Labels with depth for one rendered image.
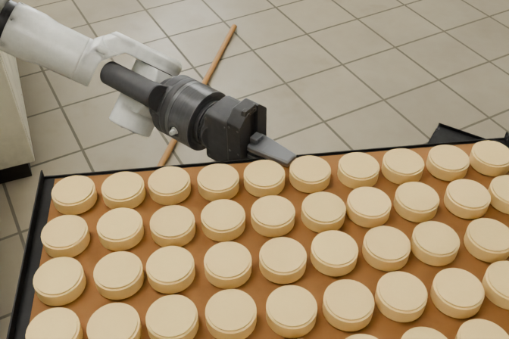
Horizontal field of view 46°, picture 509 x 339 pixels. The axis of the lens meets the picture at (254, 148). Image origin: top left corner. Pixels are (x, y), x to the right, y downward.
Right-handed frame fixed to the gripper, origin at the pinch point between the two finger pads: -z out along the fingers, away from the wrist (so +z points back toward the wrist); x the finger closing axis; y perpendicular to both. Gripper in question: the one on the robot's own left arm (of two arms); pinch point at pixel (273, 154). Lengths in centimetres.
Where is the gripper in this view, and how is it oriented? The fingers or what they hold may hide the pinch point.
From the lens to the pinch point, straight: 77.4
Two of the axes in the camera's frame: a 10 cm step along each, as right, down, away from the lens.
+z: -7.9, -4.1, 4.6
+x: -0.1, -7.4, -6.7
